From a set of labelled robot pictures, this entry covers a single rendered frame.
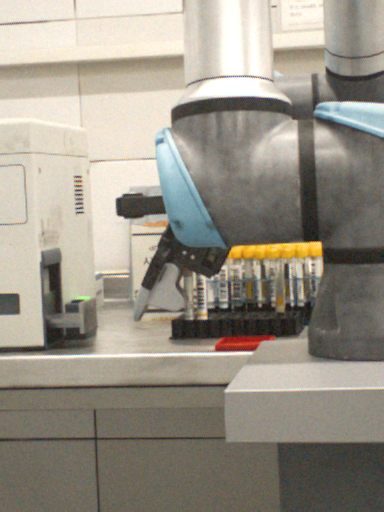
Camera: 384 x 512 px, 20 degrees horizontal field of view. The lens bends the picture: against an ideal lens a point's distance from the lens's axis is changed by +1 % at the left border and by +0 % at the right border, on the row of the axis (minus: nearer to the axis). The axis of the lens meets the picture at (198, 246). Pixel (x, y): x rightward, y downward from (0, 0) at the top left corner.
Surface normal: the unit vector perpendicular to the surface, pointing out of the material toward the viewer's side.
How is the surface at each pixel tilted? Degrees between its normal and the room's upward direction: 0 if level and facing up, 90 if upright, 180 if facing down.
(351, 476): 90
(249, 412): 90
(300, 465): 90
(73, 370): 90
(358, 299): 72
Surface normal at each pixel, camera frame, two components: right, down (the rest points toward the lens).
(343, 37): -0.49, 0.54
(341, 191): -0.10, 0.22
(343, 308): -0.69, -0.24
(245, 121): 0.17, -0.09
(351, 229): -0.63, 0.07
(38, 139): 0.99, -0.04
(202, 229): -0.09, 0.70
